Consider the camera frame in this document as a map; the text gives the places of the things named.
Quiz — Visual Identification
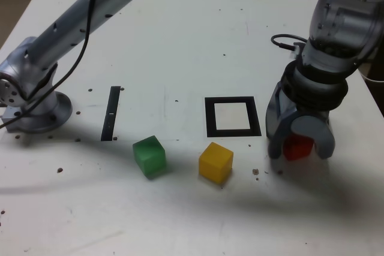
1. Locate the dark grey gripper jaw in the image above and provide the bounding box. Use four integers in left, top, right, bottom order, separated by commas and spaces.
265, 91, 295, 160

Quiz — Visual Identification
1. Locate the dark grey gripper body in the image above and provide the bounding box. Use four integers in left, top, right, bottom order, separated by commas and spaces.
272, 81, 331, 127

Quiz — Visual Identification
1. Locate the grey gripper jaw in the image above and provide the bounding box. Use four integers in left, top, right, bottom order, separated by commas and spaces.
292, 115, 335, 159

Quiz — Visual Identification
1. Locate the red cube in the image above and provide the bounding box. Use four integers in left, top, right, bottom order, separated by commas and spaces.
283, 134, 314, 161

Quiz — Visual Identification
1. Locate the yellow cube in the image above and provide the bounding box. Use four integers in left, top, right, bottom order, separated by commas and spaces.
198, 141, 235, 185

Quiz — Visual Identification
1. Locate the green cube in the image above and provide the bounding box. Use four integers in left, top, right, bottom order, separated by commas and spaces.
132, 135, 167, 179

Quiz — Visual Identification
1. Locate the black tape square outline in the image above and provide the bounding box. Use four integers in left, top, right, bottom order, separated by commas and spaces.
204, 96, 262, 138

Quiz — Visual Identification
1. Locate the black tape strip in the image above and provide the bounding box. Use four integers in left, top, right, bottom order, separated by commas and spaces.
100, 86, 121, 142

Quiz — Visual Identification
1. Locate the white cable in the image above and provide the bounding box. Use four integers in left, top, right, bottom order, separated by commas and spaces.
362, 73, 384, 83

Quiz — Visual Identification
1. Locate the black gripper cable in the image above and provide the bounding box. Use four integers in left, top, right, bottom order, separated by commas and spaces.
271, 34, 307, 52

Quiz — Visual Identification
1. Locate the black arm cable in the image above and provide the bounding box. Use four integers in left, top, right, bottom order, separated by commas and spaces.
0, 0, 105, 128

